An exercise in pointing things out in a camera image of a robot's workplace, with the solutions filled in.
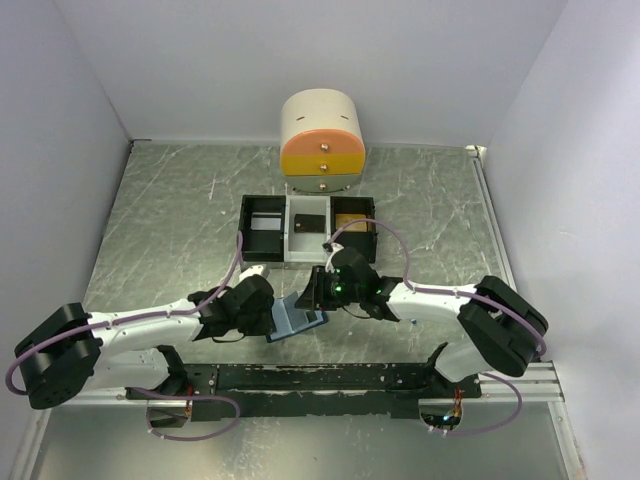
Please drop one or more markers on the black left tray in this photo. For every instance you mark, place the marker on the black left tray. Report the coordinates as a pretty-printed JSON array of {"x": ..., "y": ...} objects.
[{"x": 262, "y": 246}]

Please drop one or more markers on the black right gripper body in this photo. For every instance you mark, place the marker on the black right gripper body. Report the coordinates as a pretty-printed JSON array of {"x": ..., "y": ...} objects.
[{"x": 346, "y": 294}]

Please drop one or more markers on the white middle tray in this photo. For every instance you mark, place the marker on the white middle tray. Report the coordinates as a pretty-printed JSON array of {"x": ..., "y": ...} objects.
[{"x": 305, "y": 248}]

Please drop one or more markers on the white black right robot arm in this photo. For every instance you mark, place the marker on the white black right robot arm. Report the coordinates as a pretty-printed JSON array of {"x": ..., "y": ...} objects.
[{"x": 501, "y": 330}]

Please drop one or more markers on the black tray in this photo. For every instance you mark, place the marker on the black tray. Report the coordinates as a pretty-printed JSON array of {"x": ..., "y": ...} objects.
[
  {"x": 262, "y": 246},
  {"x": 361, "y": 236}
]

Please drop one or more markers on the black right tray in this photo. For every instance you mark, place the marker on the black right tray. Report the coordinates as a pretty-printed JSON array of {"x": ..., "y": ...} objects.
[{"x": 361, "y": 236}]

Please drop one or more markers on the silver card in tray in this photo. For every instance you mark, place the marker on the silver card in tray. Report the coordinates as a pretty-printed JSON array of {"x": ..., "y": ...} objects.
[{"x": 265, "y": 221}]

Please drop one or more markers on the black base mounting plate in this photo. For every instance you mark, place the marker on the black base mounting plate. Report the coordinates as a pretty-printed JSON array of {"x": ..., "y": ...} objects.
[{"x": 393, "y": 389}]

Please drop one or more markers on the gold card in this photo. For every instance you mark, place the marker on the gold card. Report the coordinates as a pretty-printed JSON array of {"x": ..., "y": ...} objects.
[{"x": 352, "y": 221}]

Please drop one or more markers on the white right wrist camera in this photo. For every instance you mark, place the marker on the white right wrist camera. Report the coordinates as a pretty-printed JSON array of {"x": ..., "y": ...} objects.
[{"x": 331, "y": 249}]

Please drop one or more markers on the black card in tray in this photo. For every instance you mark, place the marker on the black card in tray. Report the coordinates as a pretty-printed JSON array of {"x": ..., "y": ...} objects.
[{"x": 309, "y": 223}]

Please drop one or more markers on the round three-drawer storage box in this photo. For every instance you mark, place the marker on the round three-drawer storage box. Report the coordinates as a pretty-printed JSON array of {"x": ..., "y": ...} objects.
[{"x": 321, "y": 145}]

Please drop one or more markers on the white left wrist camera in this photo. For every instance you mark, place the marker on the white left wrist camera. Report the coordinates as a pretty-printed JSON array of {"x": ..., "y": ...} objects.
[{"x": 261, "y": 270}]

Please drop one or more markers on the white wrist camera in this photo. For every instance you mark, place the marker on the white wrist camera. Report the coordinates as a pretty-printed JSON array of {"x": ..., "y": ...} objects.
[
  {"x": 261, "y": 270},
  {"x": 331, "y": 249}
]

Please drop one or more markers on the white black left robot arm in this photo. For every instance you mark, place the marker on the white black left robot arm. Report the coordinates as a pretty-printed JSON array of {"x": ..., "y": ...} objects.
[{"x": 75, "y": 351}]

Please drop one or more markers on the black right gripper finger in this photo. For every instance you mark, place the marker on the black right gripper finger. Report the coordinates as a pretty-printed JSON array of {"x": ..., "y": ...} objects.
[
  {"x": 314, "y": 317},
  {"x": 308, "y": 298}
]

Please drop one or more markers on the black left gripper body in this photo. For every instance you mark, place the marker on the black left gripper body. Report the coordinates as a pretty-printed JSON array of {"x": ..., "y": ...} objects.
[{"x": 257, "y": 323}]

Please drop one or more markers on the blue leather card holder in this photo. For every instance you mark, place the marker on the blue leather card holder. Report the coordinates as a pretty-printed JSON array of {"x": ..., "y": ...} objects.
[{"x": 288, "y": 320}]

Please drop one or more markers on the gold card in tray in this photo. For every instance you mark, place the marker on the gold card in tray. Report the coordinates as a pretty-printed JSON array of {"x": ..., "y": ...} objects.
[{"x": 352, "y": 221}]

